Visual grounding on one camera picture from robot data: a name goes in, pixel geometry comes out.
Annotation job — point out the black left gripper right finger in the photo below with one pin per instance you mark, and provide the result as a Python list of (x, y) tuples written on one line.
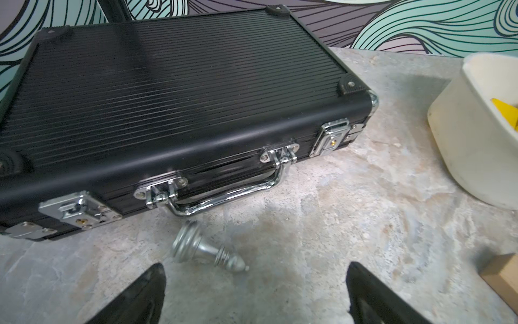
[(371, 301)]

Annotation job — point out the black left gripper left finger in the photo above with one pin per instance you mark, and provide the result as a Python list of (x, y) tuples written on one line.
[(141, 302)]

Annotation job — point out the yellow cube block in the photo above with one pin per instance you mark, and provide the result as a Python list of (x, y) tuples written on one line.
[(509, 112)]

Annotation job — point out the natural wood rectangular block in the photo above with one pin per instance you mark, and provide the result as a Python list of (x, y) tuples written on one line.
[(501, 275)]

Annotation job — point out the white plastic tub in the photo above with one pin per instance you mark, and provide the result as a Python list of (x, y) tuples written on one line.
[(477, 144)]

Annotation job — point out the black aluminium carrying case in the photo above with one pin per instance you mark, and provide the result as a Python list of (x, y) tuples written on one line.
[(102, 122)]

